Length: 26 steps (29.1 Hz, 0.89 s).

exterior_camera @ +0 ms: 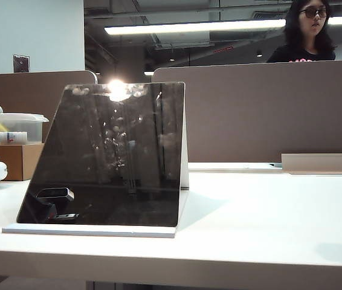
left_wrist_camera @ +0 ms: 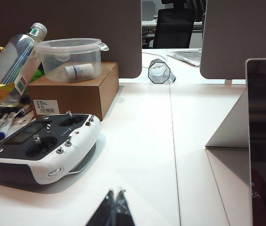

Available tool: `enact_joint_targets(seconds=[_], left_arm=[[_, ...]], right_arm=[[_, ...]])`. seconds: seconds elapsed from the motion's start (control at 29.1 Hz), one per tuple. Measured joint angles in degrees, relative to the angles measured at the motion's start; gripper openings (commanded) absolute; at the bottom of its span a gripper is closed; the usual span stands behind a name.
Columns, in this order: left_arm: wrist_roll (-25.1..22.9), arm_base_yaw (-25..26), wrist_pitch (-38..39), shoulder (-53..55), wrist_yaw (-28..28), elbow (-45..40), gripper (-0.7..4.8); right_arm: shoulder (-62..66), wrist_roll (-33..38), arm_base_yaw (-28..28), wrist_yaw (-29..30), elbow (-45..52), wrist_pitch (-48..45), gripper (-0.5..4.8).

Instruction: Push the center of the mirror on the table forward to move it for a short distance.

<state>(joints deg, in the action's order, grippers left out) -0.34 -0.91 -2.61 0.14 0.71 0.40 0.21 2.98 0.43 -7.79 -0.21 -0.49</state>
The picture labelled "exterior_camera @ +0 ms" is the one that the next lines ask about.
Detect dark mirror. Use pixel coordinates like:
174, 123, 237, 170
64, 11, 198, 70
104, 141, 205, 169
1, 80, 190, 239

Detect wide brown desk partition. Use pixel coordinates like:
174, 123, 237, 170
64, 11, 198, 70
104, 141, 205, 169
151, 59, 342, 164

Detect long ceiling light strip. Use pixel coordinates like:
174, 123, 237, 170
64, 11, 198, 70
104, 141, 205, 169
103, 14, 342, 35

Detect brown desk partition with rounded corner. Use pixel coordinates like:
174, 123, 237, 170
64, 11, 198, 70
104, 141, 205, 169
0, 70, 98, 145

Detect clear plastic container with lid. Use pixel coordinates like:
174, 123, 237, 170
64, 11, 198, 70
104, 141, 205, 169
0, 112, 50, 145

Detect brown cardboard box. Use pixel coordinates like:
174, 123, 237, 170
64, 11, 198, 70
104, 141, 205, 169
0, 143, 45, 181

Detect white pill bottle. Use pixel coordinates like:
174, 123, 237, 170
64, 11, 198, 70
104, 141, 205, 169
0, 131, 28, 143

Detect person with long black hair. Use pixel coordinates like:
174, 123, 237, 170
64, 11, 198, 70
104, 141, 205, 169
266, 0, 338, 63

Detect dark sunglasses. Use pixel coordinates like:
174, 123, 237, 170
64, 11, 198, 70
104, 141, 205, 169
298, 8, 327, 17

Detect beige desk cable tray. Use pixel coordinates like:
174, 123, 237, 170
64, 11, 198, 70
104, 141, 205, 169
281, 153, 342, 175

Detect metal wall plate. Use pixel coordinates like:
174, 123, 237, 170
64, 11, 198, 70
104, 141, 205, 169
13, 54, 30, 74

